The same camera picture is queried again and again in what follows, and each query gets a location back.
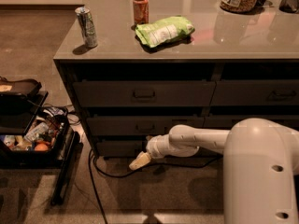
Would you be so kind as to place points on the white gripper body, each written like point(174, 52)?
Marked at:
point(156, 147)

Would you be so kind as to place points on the drawer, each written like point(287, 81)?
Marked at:
point(228, 121)
point(120, 148)
point(139, 125)
point(256, 92)
point(143, 93)

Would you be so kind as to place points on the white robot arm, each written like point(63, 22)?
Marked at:
point(260, 160)

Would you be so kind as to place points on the dark grey drawer cabinet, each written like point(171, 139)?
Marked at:
point(262, 45)

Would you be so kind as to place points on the black floor bar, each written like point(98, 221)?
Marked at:
point(64, 177)

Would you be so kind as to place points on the black bin with items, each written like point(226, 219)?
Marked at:
point(49, 127)

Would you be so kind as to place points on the orange fruit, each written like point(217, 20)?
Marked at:
point(41, 147)

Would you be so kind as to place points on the green chip bag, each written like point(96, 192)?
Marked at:
point(163, 31)

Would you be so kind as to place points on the silver tall can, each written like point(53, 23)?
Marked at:
point(85, 20)

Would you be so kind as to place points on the orange soda can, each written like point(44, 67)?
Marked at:
point(141, 11)

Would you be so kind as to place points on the black case lid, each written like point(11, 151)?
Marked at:
point(20, 89)

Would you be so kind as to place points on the dark glass object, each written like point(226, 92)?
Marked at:
point(290, 6)

